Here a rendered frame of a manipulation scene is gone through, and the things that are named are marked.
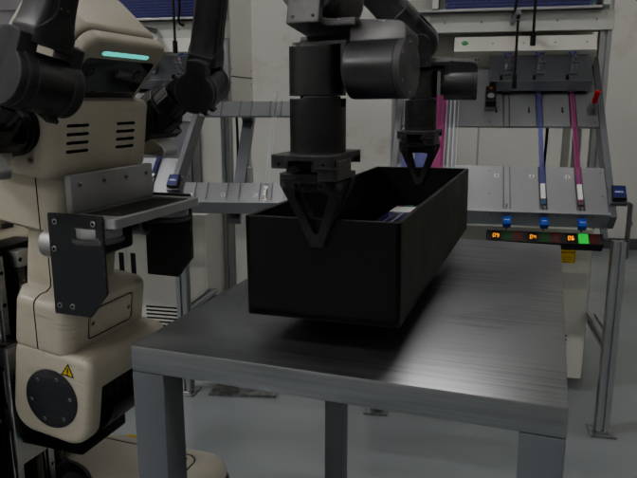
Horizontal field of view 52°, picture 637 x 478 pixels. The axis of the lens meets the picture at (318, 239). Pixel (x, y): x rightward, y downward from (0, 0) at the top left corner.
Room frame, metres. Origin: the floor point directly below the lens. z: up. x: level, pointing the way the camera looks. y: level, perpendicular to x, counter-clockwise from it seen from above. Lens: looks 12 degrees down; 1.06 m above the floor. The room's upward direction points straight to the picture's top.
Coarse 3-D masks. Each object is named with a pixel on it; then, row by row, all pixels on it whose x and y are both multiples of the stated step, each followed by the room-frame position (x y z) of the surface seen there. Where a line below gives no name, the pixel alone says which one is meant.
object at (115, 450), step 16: (96, 448) 1.37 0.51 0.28; (112, 448) 1.37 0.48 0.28; (128, 448) 1.37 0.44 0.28; (80, 464) 1.30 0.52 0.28; (96, 464) 1.30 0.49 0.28; (112, 464) 1.30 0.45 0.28; (128, 464) 1.30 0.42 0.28; (192, 464) 1.31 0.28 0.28; (208, 464) 1.31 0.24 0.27; (224, 464) 1.35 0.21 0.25
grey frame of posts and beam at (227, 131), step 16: (160, 32) 2.77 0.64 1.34; (176, 32) 2.75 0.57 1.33; (224, 48) 2.74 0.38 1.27; (224, 64) 2.74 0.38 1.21; (224, 128) 2.75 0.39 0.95; (224, 144) 2.74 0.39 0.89; (224, 160) 2.74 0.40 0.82; (224, 176) 2.75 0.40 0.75; (224, 224) 2.75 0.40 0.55; (224, 240) 2.75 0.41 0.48; (176, 288) 2.26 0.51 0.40; (176, 304) 2.26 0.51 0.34; (192, 384) 2.27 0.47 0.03
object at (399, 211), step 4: (396, 208) 1.15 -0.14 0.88; (400, 208) 1.15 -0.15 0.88; (404, 208) 1.15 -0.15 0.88; (408, 208) 1.15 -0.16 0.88; (412, 208) 1.15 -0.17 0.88; (388, 212) 1.10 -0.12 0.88; (392, 212) 1.10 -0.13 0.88; (396, 212) 1.10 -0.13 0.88; (400, 212) 1.10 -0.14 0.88; (404, 212) 1.10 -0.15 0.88; (408, 212) 1.10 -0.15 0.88; (384, 216) 1.06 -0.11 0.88; (388, 216) 1.06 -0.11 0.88; (392, 216) 1.06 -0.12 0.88; (396, 216) 1.06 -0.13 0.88; (400, 216) 1.06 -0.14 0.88; (376, 220) 1.03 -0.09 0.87; (380, 220) 1.03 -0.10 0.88; (384, 220) 1.03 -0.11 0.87; (388, 220) 1.03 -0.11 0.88; (392, 220) 1.03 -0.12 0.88; (396, 220) 1.02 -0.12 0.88
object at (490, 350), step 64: (448, 256) 1.09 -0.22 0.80; (512, 256) 1.09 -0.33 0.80; (192, 320) 0.76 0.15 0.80; (256, 320) 0.76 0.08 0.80; (448, 320) 0.76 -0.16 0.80; (512, 320) 0.76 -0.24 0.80; (256, 384) 0.62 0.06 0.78; (320, 384) 0.60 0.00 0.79; (384, 384) 0.58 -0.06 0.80; (448, 384) 0.57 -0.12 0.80; (512, 384) 0.57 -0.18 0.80
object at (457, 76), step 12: (420, 36) 1.15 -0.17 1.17; (420, 48) 1.16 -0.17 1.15; (420, 60) 1.16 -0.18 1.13; (432, 60) 1.19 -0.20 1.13; (444, 60) 1.18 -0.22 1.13; (456, 60) 1.18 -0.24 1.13; (468, 60) 1.19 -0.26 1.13; (456, 72) 1.17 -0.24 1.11; (468, 72) 1.17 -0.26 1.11; (444, 84) 1.17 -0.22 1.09; (456, 84) 1.17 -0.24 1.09; (468, 84) 1.16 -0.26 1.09; (444, 96) 1.18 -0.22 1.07; (456, 96) 1.18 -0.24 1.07; (468, 96) 1.17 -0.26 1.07
